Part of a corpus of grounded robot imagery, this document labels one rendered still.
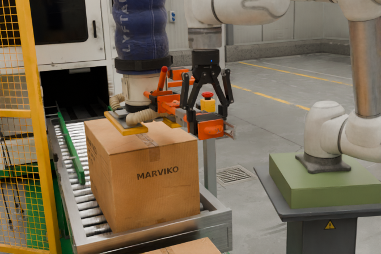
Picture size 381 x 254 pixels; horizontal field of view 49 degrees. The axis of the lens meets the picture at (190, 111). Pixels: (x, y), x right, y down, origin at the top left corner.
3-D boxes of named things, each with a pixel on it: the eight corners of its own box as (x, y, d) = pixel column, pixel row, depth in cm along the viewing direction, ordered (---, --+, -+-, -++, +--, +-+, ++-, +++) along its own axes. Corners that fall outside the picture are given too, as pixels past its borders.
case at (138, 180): (90, 190, 235) (83, 121, 225) (158, 176, 250) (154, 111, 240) (117, 241, 181) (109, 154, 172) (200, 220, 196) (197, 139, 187)
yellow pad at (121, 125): (104, 115, 184) (102, 104, 183) (126, 113, 187) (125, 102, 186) (122, 136, 153) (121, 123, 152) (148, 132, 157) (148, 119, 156)
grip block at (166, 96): (149, 109, 151) (148, 92, 149) (174, 105, 154) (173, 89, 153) (156, 114, 143) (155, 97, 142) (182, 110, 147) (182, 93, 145)
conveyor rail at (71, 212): (47, 138, 385) (45, 118, 381) (54, 137, 387) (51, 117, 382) (80, 286, 176) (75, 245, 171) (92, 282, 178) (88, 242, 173)
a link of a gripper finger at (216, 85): (203, 71, 116) (208, 68, 116) (220, 105, 120) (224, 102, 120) (210, 73, 112) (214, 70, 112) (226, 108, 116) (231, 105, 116)
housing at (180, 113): (174, 122, 131) (173, 108, 130) (194, 119, 134) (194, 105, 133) (182, 128, 125) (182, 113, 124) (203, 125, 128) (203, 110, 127)
